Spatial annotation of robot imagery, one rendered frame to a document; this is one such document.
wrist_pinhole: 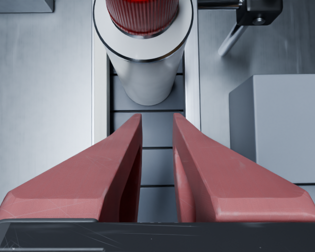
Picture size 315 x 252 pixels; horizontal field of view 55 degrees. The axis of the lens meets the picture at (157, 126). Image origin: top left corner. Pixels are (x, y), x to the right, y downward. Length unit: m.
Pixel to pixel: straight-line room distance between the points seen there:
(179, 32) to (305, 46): 0.28
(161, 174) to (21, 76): 0.21
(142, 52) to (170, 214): 0.20
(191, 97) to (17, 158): 0.24
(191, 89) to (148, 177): 0.12
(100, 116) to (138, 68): 0.12
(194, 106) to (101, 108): 0.09
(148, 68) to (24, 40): 0.26
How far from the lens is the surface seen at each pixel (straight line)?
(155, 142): 0.31
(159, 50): 0.15
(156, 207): 0.32
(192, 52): 0.24
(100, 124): 0.28
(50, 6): 0.40
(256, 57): 0.40
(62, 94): 0.38
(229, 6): 0.27
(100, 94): 0.28
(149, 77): 0.19
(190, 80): 0.24
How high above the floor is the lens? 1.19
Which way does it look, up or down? 86 degrees down
